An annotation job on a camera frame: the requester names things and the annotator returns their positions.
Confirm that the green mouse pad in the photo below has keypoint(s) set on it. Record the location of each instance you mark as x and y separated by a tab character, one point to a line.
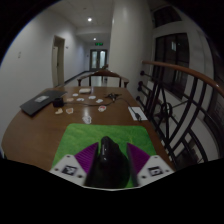
83	135

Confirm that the wood-topped black iron railing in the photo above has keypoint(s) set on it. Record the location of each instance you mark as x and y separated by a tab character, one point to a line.
180	68

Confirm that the black key bundle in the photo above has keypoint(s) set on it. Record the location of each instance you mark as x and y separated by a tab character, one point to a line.
113	97

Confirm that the wooden round-back chair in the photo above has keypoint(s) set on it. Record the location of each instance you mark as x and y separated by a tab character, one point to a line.
103	73

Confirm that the green exit sign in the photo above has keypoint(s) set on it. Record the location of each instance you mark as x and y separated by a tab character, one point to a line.
98	43

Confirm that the white side door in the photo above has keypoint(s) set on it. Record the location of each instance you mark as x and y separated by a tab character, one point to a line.
59	61

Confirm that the small black box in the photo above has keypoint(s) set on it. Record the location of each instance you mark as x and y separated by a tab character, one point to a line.
58	102

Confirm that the black closed laptop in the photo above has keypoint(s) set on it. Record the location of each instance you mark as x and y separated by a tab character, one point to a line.
38	102

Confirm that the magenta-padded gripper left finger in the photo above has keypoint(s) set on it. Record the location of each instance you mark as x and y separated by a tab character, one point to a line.
68	168

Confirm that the dark framed window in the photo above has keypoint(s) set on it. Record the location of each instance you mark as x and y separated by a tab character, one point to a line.
171	63

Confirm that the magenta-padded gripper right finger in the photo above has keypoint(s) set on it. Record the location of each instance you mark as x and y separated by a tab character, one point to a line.
153	170

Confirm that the glass double door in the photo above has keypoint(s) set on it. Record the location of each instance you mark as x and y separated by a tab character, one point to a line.
98	60

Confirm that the small white box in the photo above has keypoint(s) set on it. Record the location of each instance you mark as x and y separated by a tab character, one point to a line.
85	90

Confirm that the recessed ceiling lights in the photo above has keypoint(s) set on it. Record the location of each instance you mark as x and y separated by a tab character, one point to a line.
89	19

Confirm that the white outlined sticker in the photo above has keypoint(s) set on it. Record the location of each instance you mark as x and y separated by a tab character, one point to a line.
87	119

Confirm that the white paper card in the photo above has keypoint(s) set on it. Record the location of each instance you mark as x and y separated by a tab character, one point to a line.
137	114

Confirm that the small white sticker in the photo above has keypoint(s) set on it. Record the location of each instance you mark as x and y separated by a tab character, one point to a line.
92	97
99	100
80	99

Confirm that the red and white sticker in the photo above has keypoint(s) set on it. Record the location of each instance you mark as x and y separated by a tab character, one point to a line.
102	108

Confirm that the small beige sticker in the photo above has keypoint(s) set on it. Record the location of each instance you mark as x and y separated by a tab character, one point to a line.
59	111
69	110

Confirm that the black computer mouse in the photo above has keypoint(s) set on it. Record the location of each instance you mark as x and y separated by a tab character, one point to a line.
108	168

